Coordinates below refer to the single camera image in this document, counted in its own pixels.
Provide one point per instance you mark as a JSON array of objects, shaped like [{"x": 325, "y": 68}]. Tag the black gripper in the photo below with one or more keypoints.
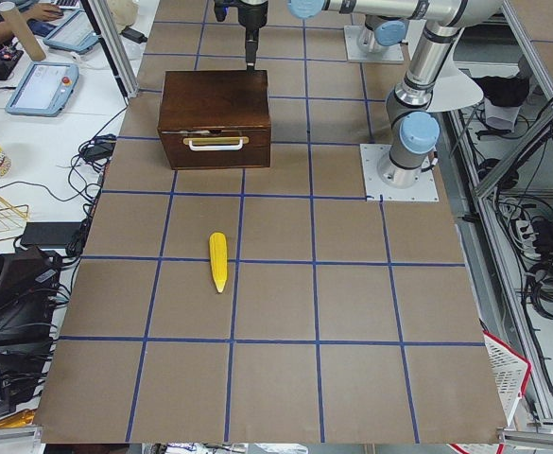
[{"x": 250, "y": 16}]

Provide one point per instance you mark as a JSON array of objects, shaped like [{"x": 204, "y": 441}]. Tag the white drawer handle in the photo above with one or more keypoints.
[{"x": 216, "y": 143}]

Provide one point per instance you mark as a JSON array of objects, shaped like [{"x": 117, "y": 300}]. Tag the yellow corn cob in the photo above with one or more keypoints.
[{"x": 218, "y": 250}]

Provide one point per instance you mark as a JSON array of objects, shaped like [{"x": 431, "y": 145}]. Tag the dark brown wooden drawer box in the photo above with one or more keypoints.
[{"x": 215, "y": 103}]

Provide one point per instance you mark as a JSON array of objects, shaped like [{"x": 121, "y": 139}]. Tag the far blue teach pendant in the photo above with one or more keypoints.
[{"x": 75, "y": 34}]

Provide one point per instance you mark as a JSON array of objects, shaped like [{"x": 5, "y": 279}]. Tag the blue teach pendant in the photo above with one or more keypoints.
[
  {"x": 75, "y": 34},
  {"x": 44, "y": 89}
]

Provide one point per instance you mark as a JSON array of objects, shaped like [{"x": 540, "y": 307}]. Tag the black power adapter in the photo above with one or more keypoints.
[{"x": 97, "y": 149}]

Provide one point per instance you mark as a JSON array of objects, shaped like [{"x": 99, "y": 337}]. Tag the near blue teach pendant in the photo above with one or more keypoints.
[{"x": 44, "y": 89}]

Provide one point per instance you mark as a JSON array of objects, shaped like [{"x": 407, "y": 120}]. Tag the cardboard tube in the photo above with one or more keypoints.
[{"x": 17, "y": 22}]

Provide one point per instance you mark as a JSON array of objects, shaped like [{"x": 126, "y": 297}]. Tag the black cloth on cup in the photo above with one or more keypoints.
[{"x": 503, "y": 98}]

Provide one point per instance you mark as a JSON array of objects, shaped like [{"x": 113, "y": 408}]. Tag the black electronics box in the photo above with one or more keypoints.
[{"x": 29, "y": 284}]

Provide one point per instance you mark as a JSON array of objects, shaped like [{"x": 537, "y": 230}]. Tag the white red plastic basket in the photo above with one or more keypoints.
[{"x": 511, "y": 373}]

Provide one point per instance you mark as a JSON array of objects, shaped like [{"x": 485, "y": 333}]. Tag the aluminium frame post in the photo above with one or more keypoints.
[{"x": 100, "y": 17}]

